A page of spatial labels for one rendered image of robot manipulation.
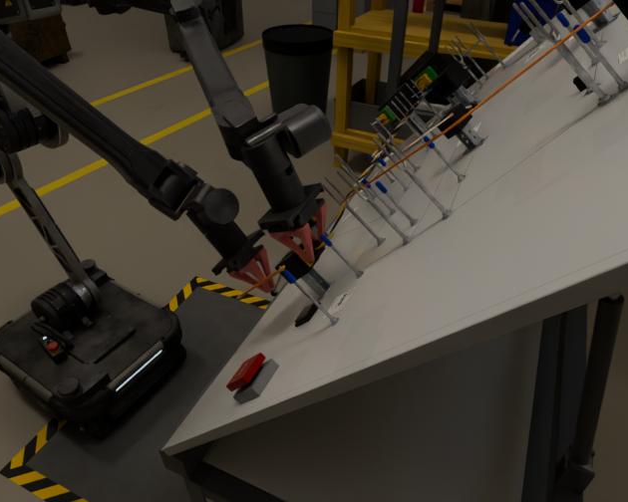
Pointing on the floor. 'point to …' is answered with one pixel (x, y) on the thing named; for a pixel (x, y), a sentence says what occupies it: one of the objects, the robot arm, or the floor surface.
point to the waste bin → (298, 65)
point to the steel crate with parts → (43, 38)
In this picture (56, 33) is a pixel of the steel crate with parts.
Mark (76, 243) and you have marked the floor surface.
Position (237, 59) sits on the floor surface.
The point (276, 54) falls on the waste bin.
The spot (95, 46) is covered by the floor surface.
